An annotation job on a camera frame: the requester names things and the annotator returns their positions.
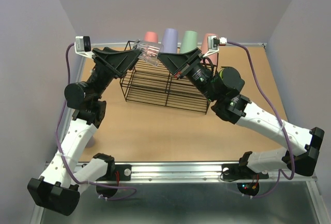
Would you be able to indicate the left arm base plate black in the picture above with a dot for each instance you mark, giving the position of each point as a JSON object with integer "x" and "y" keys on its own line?
{"x": 121, "y": 173}

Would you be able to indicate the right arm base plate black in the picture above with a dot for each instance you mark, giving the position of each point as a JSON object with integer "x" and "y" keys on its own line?
{"x": 233, "y": 171}

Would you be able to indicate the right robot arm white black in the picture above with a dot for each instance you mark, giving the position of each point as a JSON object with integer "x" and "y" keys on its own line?
{"x": 300, "y": 146}

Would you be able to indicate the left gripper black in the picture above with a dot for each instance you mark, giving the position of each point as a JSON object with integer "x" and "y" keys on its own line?
{"x": 116, "y": 62}

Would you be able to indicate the purple plastic cup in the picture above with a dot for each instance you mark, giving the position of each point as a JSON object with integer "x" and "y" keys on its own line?
{"x": 90, "y": 143}
{"x": 170, "y": 40}

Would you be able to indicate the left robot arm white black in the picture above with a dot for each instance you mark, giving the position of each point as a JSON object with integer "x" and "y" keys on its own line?
{"x": 59, "y": 188}

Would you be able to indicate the pink plastic cup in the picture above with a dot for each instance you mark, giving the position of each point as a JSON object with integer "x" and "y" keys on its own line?
{"x": 204, "y": 48}

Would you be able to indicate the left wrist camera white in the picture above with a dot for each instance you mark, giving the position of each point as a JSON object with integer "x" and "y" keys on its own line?
{"x": 82, "y": 46}

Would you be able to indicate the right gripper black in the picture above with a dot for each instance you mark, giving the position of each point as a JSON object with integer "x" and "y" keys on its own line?
{"x": 174, "y": 62}

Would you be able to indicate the aluminium back rail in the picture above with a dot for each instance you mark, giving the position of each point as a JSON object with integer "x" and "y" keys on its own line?
{"x": 129, "y": 43}

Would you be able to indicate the green plastic cup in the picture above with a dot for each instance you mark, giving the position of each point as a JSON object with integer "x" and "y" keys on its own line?
{"x": 189, "y": 42}

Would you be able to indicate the aluminium front rail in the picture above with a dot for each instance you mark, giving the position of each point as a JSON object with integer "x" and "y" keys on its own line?
{"x": 142, "y": 172}

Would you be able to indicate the clear glass cup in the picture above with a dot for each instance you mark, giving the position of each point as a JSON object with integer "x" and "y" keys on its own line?
{"x": 149, "y": 51}

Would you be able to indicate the red plastic cup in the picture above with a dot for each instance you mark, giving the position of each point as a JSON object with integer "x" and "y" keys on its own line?
{"x": 151, "y": 36}

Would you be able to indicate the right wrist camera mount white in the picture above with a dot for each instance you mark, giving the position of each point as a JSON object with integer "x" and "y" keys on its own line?
{"x": 213, "y": 45}

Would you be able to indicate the black wire dish rack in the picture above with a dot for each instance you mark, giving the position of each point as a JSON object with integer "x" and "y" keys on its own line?
{"x": 149, "y": 84}

